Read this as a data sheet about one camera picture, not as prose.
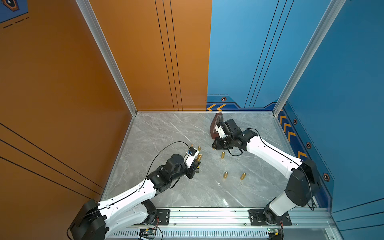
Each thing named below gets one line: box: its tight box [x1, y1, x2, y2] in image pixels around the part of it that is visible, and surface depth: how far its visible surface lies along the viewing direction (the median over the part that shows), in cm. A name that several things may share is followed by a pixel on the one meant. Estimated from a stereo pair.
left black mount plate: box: [155, 209, 171, 226], surface depth 75 cm
